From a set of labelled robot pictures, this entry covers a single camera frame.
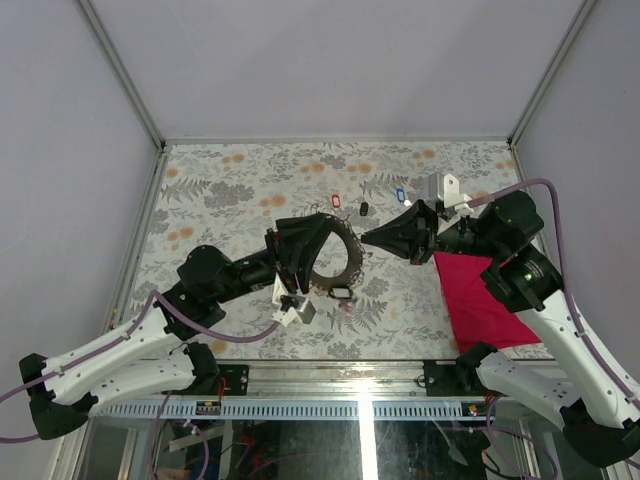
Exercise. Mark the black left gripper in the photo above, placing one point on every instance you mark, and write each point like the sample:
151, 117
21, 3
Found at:
295, 247

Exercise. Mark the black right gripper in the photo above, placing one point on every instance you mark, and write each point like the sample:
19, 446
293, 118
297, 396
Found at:
412, 234

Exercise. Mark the blue key tag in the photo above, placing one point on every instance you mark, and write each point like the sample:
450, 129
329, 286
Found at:
402, 198

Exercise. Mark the large silver keyring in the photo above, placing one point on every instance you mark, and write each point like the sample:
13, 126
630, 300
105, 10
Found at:
355, 256

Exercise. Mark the black key tag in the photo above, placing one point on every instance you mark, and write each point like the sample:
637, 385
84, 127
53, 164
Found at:
341, 293

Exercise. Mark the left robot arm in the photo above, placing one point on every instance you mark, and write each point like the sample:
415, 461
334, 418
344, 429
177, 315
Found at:
156, 352

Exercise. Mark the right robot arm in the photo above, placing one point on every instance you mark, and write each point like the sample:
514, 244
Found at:
597, 411

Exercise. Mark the floral table mat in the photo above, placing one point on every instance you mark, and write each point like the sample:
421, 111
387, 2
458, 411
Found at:
229, 195

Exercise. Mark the red cloth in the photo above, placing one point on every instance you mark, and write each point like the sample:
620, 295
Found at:
475, 315

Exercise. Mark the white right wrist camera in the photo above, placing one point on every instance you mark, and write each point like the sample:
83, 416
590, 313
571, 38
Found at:
443, 195

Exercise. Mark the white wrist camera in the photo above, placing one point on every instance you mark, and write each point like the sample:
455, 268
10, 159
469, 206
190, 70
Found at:
443, 195
290, 307

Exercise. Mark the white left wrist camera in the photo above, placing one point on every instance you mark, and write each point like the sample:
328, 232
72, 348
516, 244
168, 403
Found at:
290, 307

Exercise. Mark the aluminium mounting rail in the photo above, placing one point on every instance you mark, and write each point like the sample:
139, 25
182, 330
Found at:
342, 379

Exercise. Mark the grey slotted cable duct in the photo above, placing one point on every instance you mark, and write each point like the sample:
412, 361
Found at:
244, 409

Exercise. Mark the right aluminium frame post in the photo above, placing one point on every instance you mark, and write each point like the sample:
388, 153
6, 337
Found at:
576, 26

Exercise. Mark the aluminium frame post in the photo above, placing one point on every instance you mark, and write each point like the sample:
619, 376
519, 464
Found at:
106, 45
576, 26

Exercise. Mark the left aluminium frame post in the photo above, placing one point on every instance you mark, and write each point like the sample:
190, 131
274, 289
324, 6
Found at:
106, 45

